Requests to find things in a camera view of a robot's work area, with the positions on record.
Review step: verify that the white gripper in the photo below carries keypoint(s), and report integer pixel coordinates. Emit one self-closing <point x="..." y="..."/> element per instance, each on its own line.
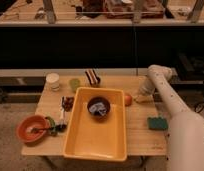
<point x="146" y="88"/>

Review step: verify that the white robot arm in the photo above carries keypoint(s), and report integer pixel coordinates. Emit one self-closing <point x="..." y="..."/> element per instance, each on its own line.
<point x="185" y="142"/>

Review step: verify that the light green cup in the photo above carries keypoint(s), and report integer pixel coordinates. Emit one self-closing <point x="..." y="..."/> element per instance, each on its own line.
<point x="74" y="84"/>

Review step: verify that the orange fruit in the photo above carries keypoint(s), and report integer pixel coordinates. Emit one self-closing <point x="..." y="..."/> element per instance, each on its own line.
<point x="128" y="99"/>

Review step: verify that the green sponge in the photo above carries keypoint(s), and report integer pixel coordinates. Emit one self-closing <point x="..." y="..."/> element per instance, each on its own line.
<point x="157" y="123"/>

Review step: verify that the dark bowl with cloth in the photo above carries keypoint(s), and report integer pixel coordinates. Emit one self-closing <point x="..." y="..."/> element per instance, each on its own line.
<point x="98" y="106"/>

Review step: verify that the wooden table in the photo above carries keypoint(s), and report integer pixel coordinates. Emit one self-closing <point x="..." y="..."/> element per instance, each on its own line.
<point x="141" y="141"/>

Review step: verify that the striped brown cake slice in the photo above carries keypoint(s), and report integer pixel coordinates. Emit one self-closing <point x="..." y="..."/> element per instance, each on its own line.
<point x="93" y="79"/>

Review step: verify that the yellow plastic tub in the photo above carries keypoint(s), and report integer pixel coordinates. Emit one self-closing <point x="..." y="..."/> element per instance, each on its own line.
<point x="90" y="138"/>

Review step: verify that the brown chocolate piece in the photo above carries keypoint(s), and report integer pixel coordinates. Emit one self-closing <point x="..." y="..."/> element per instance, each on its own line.
<point x="68" y="103"/>

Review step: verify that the green vegetable toy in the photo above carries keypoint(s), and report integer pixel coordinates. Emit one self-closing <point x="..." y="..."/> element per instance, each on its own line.
<point x="52" y="129"/>

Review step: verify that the orange bowl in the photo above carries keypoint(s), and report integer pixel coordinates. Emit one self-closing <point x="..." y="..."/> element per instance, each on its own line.
<point x="32" y="129"/>

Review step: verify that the white handled utensil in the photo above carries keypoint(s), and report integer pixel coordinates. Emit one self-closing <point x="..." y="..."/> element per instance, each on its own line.
<point x="62" y="116"/>

